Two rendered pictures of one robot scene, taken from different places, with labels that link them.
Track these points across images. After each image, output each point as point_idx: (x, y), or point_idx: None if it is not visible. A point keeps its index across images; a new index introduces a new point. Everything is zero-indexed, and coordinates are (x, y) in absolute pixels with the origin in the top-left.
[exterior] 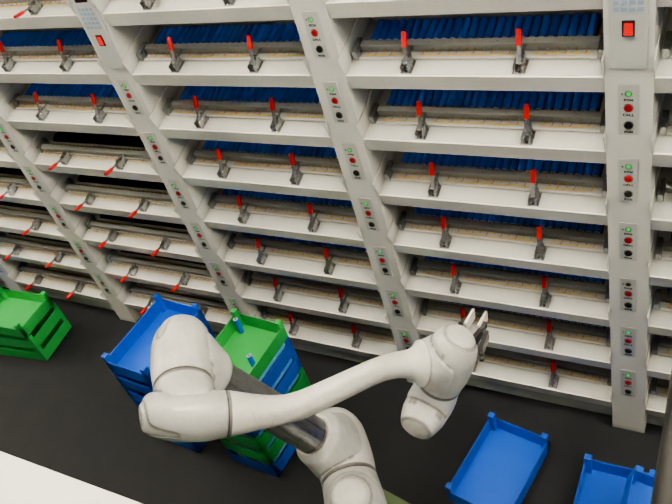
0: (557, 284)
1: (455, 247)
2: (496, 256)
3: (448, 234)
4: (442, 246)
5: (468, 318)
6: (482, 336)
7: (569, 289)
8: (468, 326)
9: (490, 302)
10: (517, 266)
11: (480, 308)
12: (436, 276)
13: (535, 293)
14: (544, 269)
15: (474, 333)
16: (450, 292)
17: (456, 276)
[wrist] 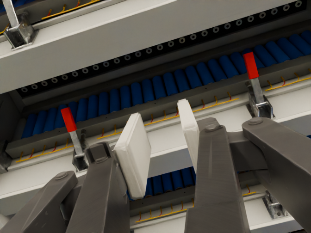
0: (264, 76)
1: (47, 37)
2: (145, 9)
3: (25, 17)
4: (17, 45)
5: (129, 130)
6: (269, 142)
7: (285, 81)
8: (141, 167)
9: (160, 156)
10: (197, 26)
11: (140, 199)
12: (46, 156)
13: (233, 109)
14: (259, 4)
15: (201, 153)
16: (77, 171)
17: (81, 138)
